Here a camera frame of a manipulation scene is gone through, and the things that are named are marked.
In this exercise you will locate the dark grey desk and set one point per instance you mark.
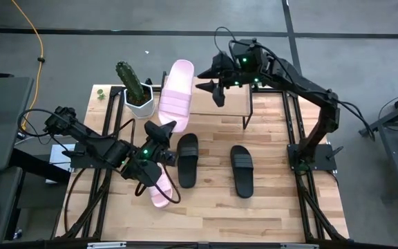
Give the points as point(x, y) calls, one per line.
point(2, 121)

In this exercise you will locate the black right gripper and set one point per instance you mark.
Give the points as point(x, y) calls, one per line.
point(228, 71)

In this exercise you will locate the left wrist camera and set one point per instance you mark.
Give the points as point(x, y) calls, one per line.
point(168, 158)

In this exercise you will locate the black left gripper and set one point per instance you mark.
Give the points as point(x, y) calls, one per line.
point(157, 145)

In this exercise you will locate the wooden shelf with black legs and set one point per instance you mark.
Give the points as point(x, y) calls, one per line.
point(219, 100)

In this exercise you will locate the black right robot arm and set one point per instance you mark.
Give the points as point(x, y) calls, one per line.
point(302, 86)

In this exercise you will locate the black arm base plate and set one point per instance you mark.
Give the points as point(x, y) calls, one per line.
point(78, 162)
point(323, 159)

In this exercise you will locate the small green leaf sprig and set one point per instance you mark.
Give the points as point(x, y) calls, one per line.
point(101, 94)

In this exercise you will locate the silver frame bracket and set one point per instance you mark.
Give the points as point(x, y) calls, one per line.
point(105, 245)
point(299, 246)

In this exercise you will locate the black aluminium table frame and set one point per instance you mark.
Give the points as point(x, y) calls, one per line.
point(254, 246)

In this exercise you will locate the black rubber slide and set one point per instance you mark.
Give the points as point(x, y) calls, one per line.
point(187, 173)
point(242, 180)

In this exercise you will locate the green cactus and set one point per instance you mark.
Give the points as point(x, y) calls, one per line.
point(130, 79)

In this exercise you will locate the white plant pot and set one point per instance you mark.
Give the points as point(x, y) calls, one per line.
point(143, 109)

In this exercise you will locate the white paper sheet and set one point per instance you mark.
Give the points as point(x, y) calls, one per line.
point(59, 154)

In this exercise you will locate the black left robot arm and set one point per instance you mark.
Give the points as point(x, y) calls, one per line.
point(95, 145)

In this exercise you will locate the pink foam slide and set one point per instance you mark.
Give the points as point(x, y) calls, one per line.
point(162, 197)
point(176, 93)

